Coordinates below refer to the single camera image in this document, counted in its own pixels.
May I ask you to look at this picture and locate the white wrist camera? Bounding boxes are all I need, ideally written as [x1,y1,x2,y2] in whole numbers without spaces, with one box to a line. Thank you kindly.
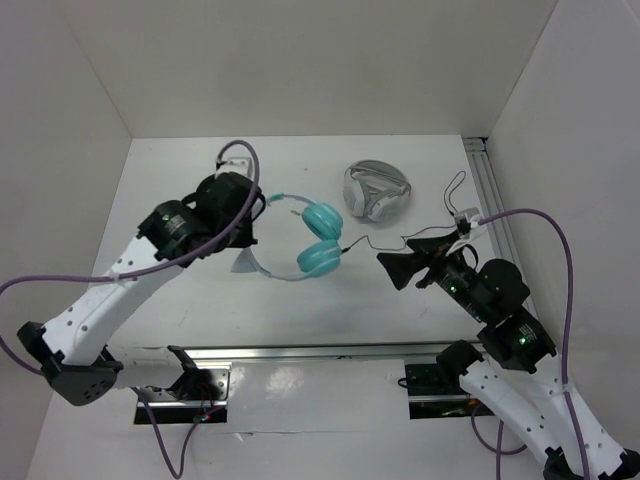
[446,208,486,256]
[215,156,253,178]

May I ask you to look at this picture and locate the white cover plate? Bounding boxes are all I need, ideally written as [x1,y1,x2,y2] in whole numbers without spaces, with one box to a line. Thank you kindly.
[225,359,409,434]

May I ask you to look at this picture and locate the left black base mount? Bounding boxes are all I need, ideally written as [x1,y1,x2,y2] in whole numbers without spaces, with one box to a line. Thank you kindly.
[140,361,232,425]

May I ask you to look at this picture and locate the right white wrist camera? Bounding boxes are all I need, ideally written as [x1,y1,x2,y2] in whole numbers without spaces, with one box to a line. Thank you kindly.
[446,208,486,256]

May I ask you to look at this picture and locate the white grey gaming headset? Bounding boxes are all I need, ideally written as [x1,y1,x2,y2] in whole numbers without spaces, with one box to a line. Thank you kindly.
[343,159,412,223]

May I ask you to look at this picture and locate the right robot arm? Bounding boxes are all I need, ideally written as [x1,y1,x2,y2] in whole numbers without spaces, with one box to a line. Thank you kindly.
[377,233,639,479]

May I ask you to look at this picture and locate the aluminium front rail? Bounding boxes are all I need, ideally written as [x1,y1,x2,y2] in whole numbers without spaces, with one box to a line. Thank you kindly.
[119,339,526,366]

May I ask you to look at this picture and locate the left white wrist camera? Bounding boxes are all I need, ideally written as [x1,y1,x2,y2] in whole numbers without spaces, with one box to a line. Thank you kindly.
[215,156,253,178]

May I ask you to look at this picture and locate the aluminium side rail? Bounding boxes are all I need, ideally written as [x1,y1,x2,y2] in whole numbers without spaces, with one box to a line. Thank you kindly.
[462,137,526,280]

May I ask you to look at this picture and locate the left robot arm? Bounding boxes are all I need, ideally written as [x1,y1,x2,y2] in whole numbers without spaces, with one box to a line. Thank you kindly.
[17,172,264,406]

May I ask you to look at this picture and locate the teal white cat-ear headphones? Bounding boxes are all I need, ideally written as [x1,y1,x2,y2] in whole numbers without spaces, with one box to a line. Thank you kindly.
[231,193,344,282]

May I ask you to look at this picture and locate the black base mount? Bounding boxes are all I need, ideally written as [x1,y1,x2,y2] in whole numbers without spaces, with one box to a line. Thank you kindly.
[140,361,232,425]
[397,363,493,420]

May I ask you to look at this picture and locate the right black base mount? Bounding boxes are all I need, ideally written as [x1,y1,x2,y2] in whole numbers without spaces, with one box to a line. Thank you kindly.
[397,363,493,420]

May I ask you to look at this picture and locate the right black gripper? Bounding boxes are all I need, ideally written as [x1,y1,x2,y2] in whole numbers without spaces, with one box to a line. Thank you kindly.
[374,228,488,320]

